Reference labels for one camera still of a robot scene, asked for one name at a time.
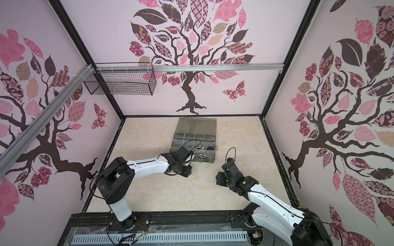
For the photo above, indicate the aluminium rail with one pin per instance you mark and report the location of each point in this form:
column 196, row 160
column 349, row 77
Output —
column 12, row 153
column 192, row 68

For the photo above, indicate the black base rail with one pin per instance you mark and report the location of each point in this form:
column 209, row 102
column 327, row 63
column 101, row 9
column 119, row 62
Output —
column 236, row 219

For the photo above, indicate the aluminium rail back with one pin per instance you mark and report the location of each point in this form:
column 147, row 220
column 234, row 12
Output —
column 192, row 68

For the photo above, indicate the aluminium rail left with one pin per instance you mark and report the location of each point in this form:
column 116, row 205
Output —
column 12, row 153

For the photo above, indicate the green transparent organizer box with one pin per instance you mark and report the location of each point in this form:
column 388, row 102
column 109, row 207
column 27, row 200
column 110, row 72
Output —
column 196, row 134

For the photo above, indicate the white slotted cable duct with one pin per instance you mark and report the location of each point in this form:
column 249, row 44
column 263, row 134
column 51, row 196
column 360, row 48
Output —
column 160, row 239

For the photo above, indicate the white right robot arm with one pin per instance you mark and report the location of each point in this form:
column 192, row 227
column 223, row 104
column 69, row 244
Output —
column 294, row 226

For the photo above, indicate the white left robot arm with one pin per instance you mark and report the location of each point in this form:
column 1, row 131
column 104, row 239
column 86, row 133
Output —
column 114, row 182

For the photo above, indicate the black wire mesh basket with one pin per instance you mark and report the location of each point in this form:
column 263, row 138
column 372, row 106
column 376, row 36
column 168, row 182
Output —
column 134, row 78

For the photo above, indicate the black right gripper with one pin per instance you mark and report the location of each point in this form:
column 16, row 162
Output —
column 229, row 169

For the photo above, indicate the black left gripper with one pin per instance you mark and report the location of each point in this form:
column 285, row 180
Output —
column 187, row 173

